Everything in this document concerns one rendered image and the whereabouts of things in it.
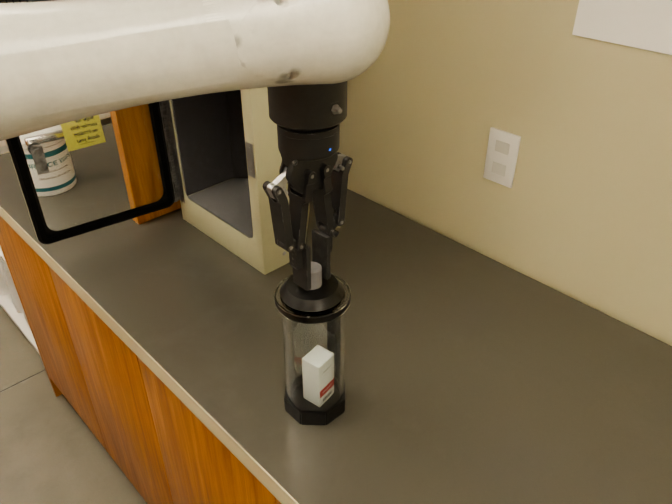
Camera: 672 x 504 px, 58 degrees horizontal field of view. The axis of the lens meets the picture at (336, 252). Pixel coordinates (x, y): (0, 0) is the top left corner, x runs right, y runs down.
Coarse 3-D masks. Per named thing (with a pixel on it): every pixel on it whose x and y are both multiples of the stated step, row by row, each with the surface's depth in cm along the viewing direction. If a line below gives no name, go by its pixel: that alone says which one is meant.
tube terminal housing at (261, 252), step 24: (264, 96) 109; (264, 120) 112; (264, 144) 114; (264, 168) 116; (264, 192) 119; (192, 216) 143; (264, 216) 122; (216, 240) 139; (240, 240) 131; (264, 240) 124; (264, 264) 127
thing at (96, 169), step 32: (64, 128) 121; (96, 128) 124; (128, 128) 128; (32, 160) 120; (64, 160) 123; (96, 160) 127; (128, 160) 131; (64, 192) 126; (96, 192) 130; (128, 192) 135; (160, 192) 140; (64, 224) 129
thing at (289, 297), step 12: (312, 264) 85; (312, 276) 84; (288, 288) 85; (300, 288) 85; (312, 288) 85; (324, 288) 85; (336, 288) 85; (288, 300) 84; (300, 300) 83; (312, 300) 83; (324, 300) 83; (336, 300) 84
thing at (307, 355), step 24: (288, 312) 83; (312, 312) 83; (336, 312) 84; (288, 336) 88; (312, 336) 86; (336, 336) 87; (288, 360) 91; (312, 360) 88; (336, 360) 90; (288, 384) 94; (312, 384) 91; (336, 384) 93; (312, 408) 94
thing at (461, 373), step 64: (0, 192) 159; (64, 256) 135; (128, 256) 135; (192, 256) 135; (384, 256) 135; (448, 256) 135; (128, 320) 117; (192, 320) 117; (256, 320) 117; (384, 320) 117; (448, 320) 117; (512, 320) 117; (576, 320) 117; (192, 384) 103; (256, 384) 103; (384, 384) 103; (448, 384) 103; (512, 384) 103; (576, 384) 103; (640, 384) 103; (256, 448) 92; (320, 448) 92; (384, 448) 92; (448, 448) 92; (512, 448) 92; (576, 448) 92; (640, 448) 92
